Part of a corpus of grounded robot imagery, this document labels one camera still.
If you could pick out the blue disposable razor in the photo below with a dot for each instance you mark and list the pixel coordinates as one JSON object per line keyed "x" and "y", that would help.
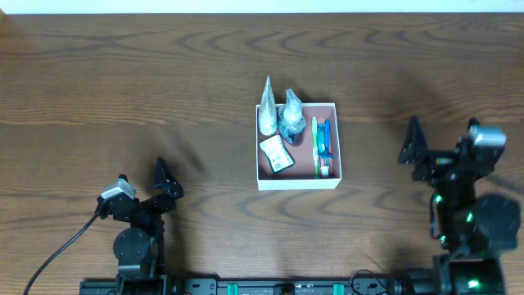
{"x": 324, "y": 139}

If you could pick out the red green toothpaste tube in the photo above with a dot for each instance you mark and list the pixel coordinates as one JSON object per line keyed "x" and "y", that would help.
{"x": 324, "y": 167}

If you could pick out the green white toothbrush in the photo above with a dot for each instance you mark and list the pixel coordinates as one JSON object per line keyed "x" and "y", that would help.
{"x": 314, "y": 130}

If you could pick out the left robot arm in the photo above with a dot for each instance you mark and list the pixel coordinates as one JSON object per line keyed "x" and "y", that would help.
{"x": 140, "y": 249}

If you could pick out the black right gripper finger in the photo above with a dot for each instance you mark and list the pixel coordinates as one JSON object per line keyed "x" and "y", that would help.
{"x": 415, "y": 143}
{"x": 473, "y": 122}

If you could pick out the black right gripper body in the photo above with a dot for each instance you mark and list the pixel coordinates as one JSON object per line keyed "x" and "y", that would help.
{"x": 444, "y": 162}

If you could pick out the clear blue soap pump bottle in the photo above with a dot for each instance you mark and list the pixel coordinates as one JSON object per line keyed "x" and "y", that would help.
{"x": 291, "y": 121}

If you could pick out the black mounting rail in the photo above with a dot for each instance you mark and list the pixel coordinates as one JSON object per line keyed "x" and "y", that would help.
{"x": 365, "y": 285}

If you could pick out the green white labelled packet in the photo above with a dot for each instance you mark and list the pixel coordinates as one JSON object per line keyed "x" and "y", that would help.
{"x": 276, "y": 153}

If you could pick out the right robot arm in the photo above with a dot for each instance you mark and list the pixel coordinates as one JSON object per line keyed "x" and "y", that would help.
{"x": 474, "y": 231}

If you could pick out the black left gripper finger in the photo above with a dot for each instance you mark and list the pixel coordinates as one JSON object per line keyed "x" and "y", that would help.
{"x": 123, "y": 177}
{"x": 165, "y": 182}

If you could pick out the white box with pink interior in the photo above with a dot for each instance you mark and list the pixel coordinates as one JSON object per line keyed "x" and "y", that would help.
{"x": 301, "y": 175}

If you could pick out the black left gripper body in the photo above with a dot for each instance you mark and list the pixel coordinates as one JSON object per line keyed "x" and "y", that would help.
{"x": 144, "y": 206}

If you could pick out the white squeeze tube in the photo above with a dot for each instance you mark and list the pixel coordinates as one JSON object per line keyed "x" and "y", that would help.
{"x": 267, "y": 117}

